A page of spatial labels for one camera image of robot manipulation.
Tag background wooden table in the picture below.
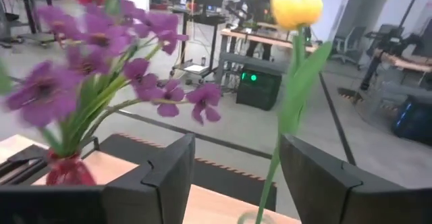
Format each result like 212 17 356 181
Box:
219 28 320 61

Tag background black robot arms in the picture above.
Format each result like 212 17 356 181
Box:
224 0 257 31

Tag purple artificial flower bunch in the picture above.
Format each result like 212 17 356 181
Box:
3 0 223 157

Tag grey office chair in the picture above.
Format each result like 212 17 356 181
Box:
332 26 367 66

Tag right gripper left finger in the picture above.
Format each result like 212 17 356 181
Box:
103 132 196 224

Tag black box with green light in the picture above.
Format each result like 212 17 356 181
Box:
236 67 283 112

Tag clear glass vase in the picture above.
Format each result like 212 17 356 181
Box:
237 209 276 224

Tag wooden shelf with black legs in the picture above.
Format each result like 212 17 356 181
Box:
0 134 303 224

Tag black hazard-striped floor mat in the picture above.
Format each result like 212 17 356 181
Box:
97 132 278 212

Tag yellow artificial tulip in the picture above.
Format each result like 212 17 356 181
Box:
254 0 333 224

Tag person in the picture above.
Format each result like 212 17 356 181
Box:
251 0 273 24

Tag black standing desk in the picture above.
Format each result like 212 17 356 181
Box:
170 0 227 80

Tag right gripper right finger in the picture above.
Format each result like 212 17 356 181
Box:
279 133 432 224

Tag red glass vase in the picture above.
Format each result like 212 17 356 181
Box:
45 149 98 187

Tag black box with blue light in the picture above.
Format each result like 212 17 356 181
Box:
391 94 432 147

